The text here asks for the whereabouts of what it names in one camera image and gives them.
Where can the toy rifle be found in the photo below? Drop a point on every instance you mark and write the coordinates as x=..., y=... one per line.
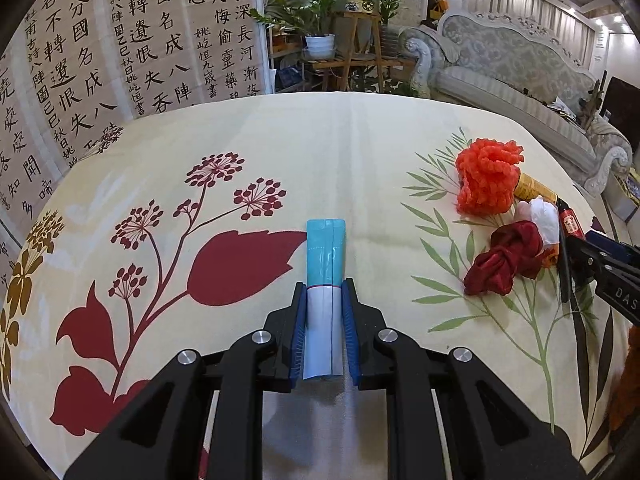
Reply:
x=592, y=100

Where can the orange brown cloth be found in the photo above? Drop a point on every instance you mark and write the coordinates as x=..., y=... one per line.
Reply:
x=627, y=375

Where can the white tissue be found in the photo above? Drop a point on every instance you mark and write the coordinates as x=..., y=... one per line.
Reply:
x=545, y=220

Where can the small potted plant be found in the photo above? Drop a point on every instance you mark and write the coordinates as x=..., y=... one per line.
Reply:
x=405, y=87

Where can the decorated cream pot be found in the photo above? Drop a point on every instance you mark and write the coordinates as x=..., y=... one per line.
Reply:
x=360, y=5

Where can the floral cream tablecloth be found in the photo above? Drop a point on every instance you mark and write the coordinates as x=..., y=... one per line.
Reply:
x=350, y=160

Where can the dark cloth covered object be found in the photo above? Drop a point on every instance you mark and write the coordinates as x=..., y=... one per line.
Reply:
x=625, y=105

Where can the grey storage box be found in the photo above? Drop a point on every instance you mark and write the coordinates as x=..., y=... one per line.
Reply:
x=627, y=197

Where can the wooden plant stand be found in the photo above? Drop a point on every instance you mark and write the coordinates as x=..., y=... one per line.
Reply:
x=357, y=17

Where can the black bottle with red label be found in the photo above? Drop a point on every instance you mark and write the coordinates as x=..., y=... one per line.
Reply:
x=570, y=220

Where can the orange foam fruit net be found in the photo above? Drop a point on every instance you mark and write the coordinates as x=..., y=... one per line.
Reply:
x=487, y=175

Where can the dark red knotted cloth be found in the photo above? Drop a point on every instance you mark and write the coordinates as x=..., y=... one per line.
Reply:
x=505, y=260

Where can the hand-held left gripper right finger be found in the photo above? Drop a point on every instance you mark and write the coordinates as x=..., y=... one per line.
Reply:
x=350, y=330

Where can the ornate grey white sofa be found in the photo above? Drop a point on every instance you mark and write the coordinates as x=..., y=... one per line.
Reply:
x=500, y=85

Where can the pile of magazines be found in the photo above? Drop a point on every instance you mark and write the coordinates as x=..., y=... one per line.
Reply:
x=562, y=107

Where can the calligraphy paper wall hanging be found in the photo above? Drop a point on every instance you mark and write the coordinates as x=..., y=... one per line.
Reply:
x=100, y=60

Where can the leafy plant in white pot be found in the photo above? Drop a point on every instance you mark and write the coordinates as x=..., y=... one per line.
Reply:
x=312, y=20

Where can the gold label bottle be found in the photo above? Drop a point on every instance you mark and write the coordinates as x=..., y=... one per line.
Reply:
x=532, y=187

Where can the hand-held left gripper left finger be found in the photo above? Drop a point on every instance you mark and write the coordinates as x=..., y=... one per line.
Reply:
x=299, y=330

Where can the white metal rack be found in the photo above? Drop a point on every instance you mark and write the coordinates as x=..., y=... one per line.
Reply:
x=285, y=65

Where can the orange wrapper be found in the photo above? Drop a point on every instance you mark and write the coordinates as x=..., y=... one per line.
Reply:
x=550, y=255

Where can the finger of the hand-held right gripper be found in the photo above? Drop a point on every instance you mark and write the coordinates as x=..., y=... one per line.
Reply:
x=612, y=247
x=585, y=260

